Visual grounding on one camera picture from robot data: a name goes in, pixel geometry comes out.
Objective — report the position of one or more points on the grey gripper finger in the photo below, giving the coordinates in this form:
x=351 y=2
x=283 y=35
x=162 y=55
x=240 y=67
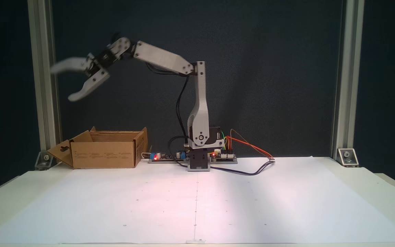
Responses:
x=93 y=84
x=72 y=64

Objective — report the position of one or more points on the brown cardboard box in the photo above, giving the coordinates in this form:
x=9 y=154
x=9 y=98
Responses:
x=105 y=154

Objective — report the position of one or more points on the blue circuit board red LED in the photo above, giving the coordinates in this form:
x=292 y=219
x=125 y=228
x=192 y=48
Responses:
x=165 y=157

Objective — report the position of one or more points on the grey metal frame post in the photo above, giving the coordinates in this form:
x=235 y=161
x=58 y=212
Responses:
x=346 y=85
x=43 y=85

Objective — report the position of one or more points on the metal corner bracket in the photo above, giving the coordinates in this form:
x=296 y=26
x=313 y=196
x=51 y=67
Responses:
x=347 y=156
x=45 y=159

